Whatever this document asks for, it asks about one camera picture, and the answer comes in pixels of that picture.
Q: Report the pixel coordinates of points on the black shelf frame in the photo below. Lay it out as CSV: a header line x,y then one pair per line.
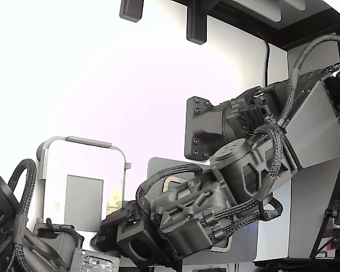
x,y
300,25

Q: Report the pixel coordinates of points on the tan 3M protective film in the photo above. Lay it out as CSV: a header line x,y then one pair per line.
x,y
114,201

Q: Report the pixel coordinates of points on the white panel with window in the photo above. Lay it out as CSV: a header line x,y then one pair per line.
x,y
82,158

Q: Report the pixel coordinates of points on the flat grey tray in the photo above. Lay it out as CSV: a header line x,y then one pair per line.
x,y
260,243

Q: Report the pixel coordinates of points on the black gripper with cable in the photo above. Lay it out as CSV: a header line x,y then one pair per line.
x,y
56,238

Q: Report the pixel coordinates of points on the grey 3D-printed fixture stand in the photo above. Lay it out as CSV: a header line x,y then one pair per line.
x,y
88,141

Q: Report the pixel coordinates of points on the black bracket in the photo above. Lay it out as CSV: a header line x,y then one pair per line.
x,y
131,10
197,25

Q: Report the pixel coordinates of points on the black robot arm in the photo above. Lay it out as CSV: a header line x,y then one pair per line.
x,y
314,127

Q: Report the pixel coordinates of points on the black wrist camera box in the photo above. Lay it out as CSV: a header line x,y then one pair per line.
x,y
130,232

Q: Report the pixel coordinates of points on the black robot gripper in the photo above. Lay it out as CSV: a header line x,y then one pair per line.
x,y
187,215

